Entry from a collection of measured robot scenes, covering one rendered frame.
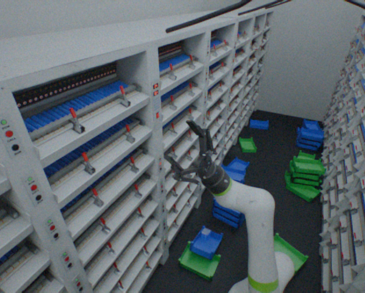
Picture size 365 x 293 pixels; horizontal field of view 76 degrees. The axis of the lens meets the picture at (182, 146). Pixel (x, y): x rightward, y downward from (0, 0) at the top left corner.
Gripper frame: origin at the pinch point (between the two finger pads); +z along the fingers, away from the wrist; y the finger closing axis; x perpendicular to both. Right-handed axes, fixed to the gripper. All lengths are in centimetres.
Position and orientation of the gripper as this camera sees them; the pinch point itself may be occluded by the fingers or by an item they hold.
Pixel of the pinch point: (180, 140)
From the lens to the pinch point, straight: 71.3
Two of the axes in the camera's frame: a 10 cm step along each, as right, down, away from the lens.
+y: 4.8, -8.0, 3.5
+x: 6.9, 1.0, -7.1
